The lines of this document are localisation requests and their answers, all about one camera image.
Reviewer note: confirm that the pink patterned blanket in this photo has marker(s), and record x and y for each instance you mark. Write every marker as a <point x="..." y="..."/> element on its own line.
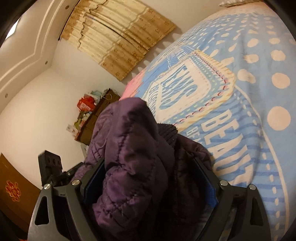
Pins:
<point x="131" y="89"/>

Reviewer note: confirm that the beige patterned curtain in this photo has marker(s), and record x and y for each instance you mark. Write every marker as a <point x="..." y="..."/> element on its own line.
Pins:
<point x="115" y="34"/>

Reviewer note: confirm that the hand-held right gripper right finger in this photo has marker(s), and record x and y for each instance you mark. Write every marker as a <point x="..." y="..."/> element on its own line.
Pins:
<point x="211" y="197"/>

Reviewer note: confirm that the red knot door ornament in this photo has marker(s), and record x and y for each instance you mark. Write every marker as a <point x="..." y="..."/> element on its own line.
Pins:
<point x="12" y="191"/>

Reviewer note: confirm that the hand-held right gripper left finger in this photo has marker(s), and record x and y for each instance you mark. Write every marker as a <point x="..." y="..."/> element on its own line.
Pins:
<point x="93" y="185"/>

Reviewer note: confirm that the white butterfly print box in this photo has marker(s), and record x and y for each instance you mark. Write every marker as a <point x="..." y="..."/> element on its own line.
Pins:
<point x="72" y="129"/>

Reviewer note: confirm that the pale green bag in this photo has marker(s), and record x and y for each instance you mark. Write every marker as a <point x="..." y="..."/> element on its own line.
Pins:
<point x="97" y="95"/>

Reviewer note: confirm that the brown wooden door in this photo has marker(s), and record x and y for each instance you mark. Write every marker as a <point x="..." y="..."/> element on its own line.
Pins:
<point x="16" y="217"/>

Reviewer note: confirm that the purple quilted jacket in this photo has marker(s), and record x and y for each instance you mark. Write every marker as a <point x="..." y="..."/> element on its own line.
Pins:
<point x="129" y="162"/>

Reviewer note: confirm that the red gift box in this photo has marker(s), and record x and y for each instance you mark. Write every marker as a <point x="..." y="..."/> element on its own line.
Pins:
<point x="85" y="104"/>

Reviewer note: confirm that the patterned pillow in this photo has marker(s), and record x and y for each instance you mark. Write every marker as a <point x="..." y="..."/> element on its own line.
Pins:
<point x="238" y="2"/>

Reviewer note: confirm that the brown wooden desk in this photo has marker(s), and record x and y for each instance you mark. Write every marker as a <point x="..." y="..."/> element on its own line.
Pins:
<point x="92" y="120"/>

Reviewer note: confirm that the light blue printed blanket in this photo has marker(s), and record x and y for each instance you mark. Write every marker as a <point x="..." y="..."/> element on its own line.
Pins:
<point x="254" y="104"/>

